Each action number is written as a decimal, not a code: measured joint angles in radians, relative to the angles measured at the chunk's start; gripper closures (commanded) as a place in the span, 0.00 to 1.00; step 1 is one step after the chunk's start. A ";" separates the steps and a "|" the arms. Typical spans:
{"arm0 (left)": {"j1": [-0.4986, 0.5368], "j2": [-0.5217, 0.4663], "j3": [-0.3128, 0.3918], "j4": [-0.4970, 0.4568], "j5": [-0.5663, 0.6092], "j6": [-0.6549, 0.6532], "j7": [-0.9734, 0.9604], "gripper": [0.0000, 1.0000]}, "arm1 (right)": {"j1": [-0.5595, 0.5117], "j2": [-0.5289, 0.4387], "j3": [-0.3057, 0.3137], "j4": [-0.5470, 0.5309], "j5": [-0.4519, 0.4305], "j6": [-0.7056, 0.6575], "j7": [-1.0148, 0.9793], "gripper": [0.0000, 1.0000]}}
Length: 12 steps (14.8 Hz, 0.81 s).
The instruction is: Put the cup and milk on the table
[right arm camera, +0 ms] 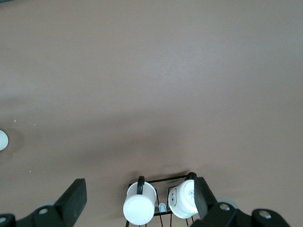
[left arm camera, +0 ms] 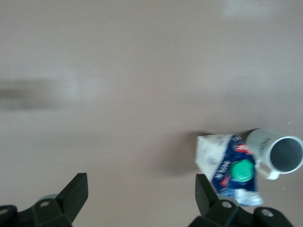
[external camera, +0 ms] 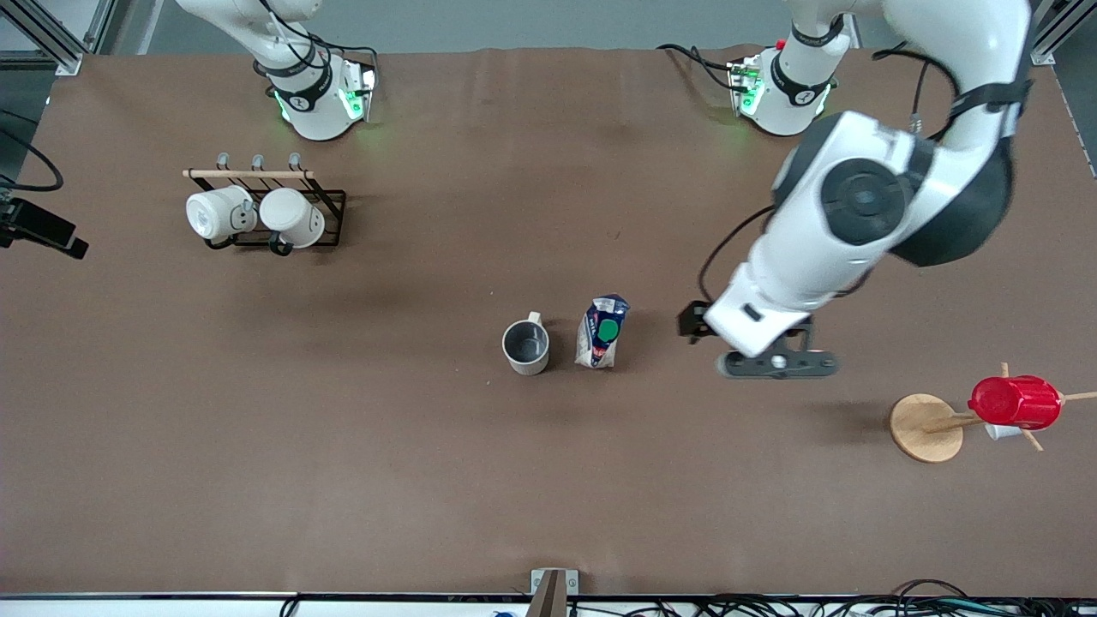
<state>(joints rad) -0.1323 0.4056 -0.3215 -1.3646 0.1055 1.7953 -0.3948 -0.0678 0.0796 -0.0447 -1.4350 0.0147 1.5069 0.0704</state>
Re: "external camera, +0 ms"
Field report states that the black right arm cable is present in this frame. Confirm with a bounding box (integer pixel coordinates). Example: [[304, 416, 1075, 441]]
[[0, 0, 380, 195]]

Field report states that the beige mug with grey inside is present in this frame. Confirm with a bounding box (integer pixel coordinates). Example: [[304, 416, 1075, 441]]
[[501, 311, 552, 376]]

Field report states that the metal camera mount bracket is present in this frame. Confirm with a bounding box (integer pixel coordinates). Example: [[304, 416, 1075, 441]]
[[530, 568, 580, 617]]

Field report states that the black base power cable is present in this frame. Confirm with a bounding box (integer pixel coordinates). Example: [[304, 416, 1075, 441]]
[[656, 43, 740, 92]]

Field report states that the aluminium frame profile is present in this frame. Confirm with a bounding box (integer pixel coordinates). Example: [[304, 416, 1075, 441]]
[[1031, 0, 1079, 66], [0, 0, 117, 76]]

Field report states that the black cable bundle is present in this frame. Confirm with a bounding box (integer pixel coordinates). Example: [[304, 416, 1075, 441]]
[[566, 579, 1097, 617]]

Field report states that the white mug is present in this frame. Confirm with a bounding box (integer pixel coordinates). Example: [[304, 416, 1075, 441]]
[[259, 188, 327, 251], [185, 185, 258, 243]]

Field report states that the black wire mug rack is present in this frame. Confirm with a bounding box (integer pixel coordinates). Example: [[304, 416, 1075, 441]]
[[183, 153, 348, 257]]

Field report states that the wooden mug tree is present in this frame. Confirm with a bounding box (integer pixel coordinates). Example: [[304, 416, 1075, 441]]
[[889, 362, 1097, 464]]

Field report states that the blue and white milk carton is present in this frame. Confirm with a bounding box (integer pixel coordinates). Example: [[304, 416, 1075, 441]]
[[574, 294, 632, 370]]

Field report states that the red plastic cup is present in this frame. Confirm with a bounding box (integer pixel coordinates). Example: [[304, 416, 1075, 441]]
[[968, 375, 1064, 431]]

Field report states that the brown table cover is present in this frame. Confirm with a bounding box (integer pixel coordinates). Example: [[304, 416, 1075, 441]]
[[0, 46, 1097, 597]]

